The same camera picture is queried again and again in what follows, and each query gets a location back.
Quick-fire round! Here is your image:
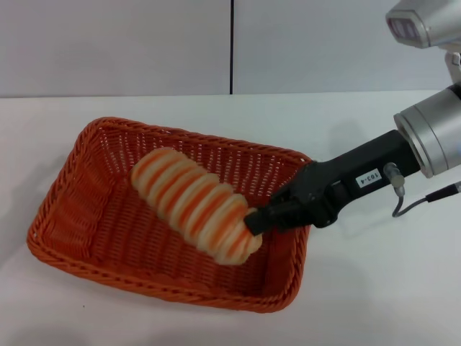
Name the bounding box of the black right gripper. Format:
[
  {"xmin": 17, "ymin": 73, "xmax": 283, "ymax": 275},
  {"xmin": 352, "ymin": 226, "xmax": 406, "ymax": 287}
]
[{"xmin": 243, "ymin": 129, "xmax": 421, "ymax": 238}]

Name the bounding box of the striped orange white bread loaf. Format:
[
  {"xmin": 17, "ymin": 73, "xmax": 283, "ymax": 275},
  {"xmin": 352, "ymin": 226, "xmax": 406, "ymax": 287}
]
[{"xmin": 130, "ymin": 146, "xmax": 264, "ymax": 266}]

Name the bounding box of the orange woven plastic basket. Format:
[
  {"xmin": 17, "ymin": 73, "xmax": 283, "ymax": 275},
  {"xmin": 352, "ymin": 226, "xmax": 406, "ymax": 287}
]
[{"xmin": 26, "ymin": 115, "xmax": 315, "ymax": 312}]

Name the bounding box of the grey right gripper cable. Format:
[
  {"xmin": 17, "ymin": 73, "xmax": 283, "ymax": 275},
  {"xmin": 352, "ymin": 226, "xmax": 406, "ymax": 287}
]
[{"xmin": 382, "ymin": 161, "xmax": 461, "ymax": 218}]

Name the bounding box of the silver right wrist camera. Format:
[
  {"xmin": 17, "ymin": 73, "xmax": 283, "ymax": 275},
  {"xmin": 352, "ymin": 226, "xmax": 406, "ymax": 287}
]
[{"xmin": 384, "ymin": 0, "xmax": 461, "ymax": 50}]

